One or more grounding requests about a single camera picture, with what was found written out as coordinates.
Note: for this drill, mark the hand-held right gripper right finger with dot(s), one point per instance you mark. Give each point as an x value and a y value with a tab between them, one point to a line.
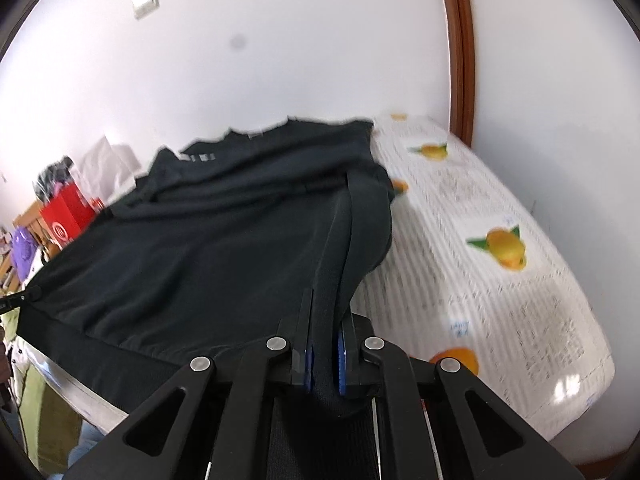
342	366

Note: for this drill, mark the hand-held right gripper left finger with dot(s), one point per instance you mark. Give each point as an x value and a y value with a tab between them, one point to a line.
308	366

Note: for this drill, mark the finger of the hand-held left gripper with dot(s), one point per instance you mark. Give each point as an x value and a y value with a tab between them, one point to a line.
22	297

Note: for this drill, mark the black garment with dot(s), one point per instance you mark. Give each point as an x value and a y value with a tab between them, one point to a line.
200	240

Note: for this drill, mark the purple object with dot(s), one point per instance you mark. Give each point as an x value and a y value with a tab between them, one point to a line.
22	252

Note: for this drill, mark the wooden furniture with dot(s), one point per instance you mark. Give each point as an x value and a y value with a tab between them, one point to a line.
27	215

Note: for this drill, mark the red paper shopping bag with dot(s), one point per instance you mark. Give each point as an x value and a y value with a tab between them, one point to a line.
65	220

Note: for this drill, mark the person's green jacket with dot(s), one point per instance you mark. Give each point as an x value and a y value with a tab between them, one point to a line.
30	390

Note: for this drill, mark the dark plaid cloth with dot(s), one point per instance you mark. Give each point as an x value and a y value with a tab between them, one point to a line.
52	177

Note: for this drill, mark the fruit print tablecloth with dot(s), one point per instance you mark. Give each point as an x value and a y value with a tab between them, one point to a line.
475	285

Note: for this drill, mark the white plastic bag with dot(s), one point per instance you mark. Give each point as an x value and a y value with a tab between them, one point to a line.
105	165

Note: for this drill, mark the person's blue jeans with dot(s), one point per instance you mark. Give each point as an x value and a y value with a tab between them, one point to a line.
85	442

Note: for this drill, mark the white wall switch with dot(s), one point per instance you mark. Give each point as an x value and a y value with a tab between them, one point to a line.
145	2

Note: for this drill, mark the brown wooden door frame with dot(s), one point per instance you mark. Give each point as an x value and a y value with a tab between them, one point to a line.
460	35

